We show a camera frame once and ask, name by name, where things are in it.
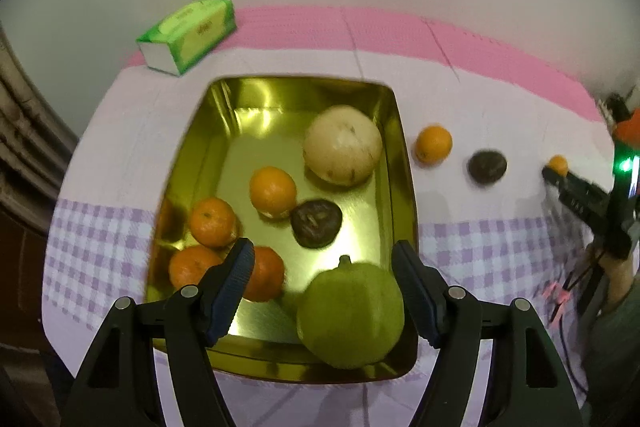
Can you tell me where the gold tin box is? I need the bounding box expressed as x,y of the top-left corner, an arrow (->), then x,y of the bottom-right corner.
145,77 -> 420,384

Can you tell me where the small orange mandarin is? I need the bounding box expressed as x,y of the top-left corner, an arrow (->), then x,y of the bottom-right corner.
189,198 -> 238,249
413,125 -> 453,165
546,155 -> 570,178
168,245 -> 223,290
242,247 -> 286,303
249,166 -> 298,219

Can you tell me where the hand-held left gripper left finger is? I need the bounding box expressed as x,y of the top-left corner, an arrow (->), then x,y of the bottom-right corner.
59,238 -> 256,427

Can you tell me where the pink tag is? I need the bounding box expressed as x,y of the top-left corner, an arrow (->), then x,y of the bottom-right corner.
544,283 -> 573,325

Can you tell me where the person's right hand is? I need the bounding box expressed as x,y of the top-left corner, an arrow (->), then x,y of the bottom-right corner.
595,249 -> 637,308

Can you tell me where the brown wooden furniture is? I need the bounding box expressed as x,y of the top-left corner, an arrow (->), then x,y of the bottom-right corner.
0,22 -> 81,240

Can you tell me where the black cable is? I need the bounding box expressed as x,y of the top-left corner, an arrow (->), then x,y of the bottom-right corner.
550,252 -> 603,400

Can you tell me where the green tissue pack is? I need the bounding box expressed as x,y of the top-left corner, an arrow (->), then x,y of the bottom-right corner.
136,0 -> 236,78

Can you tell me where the green guava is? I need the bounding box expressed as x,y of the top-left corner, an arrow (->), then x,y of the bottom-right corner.
296,255 -> 405,370

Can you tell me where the person's right forearm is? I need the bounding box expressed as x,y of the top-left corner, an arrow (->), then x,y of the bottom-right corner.
580,274 -> 640,413

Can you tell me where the pink purple checked cloth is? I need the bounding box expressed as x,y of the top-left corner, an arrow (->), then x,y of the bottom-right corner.
42,6 -> 621,427

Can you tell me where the orange plastic bag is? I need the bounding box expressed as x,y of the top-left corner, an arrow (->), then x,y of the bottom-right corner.
615,107 -> 640,148

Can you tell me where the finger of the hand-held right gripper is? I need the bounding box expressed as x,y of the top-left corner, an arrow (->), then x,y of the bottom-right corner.
564,171 -> 612,208
542,167 -> 598,228

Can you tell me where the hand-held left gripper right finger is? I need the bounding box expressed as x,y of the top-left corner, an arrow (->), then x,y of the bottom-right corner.
391,241 -> 583,427

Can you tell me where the large yellow pear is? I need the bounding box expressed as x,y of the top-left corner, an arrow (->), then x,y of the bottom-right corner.
303,105 -> 384,184

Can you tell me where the dark brown mangosteen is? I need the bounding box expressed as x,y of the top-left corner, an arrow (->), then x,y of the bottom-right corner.
290,200 -> 343,250
467,150 -> 508,184

